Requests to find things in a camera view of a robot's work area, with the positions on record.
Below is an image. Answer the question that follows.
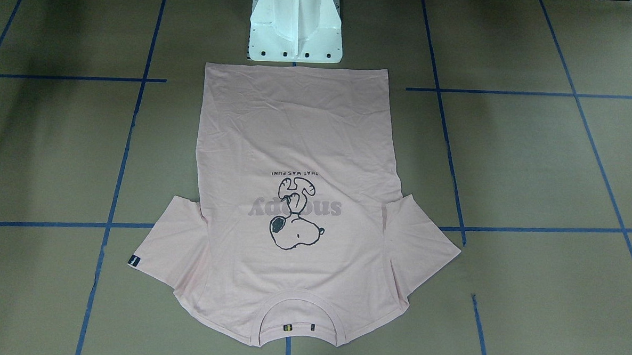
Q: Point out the pink Snoopy t-shirt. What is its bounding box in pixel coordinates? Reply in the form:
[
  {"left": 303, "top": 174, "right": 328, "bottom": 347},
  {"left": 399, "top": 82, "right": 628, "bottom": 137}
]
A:
[{"left": 128, "top": 63, "right": 460, "bottom": 347}]

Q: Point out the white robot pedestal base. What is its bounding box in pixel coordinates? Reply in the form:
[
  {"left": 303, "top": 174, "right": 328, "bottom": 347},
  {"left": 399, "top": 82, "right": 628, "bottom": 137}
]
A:
[{"left": 247, "top": 0, "right": 343, "bottom": 63}]

